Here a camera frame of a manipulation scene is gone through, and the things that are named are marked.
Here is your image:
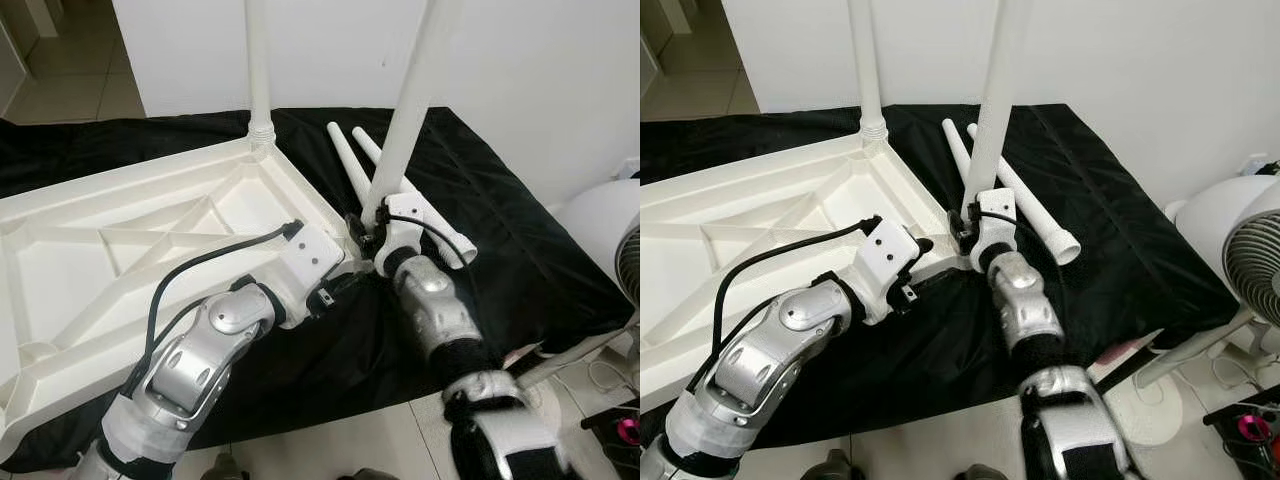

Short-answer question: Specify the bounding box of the white plastic children tabletop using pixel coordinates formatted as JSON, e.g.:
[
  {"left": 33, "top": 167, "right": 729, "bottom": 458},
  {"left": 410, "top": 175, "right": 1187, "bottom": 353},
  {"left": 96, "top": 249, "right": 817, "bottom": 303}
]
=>
[
  {"left": 640, "top": 130, "right": 976, "bottom": 416},
  {"left": 0, "top": 135, "right": 366, "bottom": 466}
]

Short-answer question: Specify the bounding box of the black cloth table cover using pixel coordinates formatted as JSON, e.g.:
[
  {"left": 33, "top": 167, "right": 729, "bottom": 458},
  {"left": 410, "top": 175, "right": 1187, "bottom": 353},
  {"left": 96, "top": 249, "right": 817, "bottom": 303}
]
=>
[
  {"left": 0, "top": 105, "right": 636, "bottom": 471},
  {"left": 640, "top": 103, "right": 1241, "bottom": 446}
]

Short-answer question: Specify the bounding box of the pink cushion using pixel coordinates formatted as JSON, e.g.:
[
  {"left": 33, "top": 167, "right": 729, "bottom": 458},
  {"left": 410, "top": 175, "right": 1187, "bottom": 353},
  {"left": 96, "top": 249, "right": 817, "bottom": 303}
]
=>
[{"left": 1095, "top": 335, "right": 1161, "bottom": 366}]

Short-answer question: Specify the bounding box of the black magenta hair dryer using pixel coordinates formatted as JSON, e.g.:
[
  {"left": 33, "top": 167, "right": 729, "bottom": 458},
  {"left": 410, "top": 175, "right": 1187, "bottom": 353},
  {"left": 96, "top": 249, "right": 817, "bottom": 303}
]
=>
[
  {"left": 1205, "top": 400, "right": 1280, "bottom": 461},
  {"left": 582, "top": 405, "right": 641, "bottom": 461}
]

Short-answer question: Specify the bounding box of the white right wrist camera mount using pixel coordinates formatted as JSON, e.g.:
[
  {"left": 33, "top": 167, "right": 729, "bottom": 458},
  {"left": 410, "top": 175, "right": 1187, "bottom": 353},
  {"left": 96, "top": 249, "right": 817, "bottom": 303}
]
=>
[
  {"left": 372, "top": 192, "right": 426, "bottom": 276},
  {"left": 965, "top": 187, "right": 1019, "bottom": 271}
]

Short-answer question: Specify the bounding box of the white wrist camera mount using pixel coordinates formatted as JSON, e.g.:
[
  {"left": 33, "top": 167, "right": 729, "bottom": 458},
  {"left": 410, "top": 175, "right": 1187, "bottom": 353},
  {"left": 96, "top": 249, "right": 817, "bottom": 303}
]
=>
[
  {"left": 275, "top": 222, "right": 346, "bottom": 316},
  {"left": 965, "top": 187, "right": 1019, "bottom": 271},
  {"left": 372, "top": 192, "right": 426, "bottom": 276},
  {"left": 855, "top": 217, "right": 923, "bottom": 323}
]

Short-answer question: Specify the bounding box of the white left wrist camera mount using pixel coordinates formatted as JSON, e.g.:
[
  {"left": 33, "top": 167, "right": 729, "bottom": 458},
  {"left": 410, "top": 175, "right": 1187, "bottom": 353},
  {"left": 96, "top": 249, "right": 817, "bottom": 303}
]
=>
[
  {"left": 855, "top": 217, "right": 923, "bottom": 323},
  {"left": 275, "top": 222, "right": 346, "bottom": 316}
]

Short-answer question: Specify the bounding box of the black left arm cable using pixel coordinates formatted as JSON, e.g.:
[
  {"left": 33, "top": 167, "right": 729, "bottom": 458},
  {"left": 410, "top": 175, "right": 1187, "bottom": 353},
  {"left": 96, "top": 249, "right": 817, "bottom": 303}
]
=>
[
  {"left": 695, "top": 213, "right": 883, "bottom": 391},
  {"left": 120, "top": 220, "right": 304, "bottom": 396}
]

